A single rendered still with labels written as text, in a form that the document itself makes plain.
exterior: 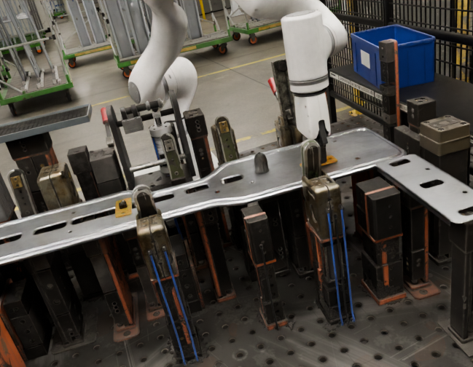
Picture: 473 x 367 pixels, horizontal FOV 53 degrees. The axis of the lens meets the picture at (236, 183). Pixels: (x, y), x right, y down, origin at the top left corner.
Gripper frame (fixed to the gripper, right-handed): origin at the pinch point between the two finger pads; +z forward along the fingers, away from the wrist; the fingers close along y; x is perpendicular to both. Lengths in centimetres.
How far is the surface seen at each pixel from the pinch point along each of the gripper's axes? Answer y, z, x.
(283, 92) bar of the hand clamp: -19.9, -10.2, -0.4
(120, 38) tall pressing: -697, 44, -55
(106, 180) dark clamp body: -21, 1, -50
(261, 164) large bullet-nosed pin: -3.4, 0.5, -12.9
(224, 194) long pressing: 1.8, 2.9, -23.5
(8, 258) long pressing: 4, 3, -71
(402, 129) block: -7.1, 3.0, 25.9
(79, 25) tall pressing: -961, 30, -134
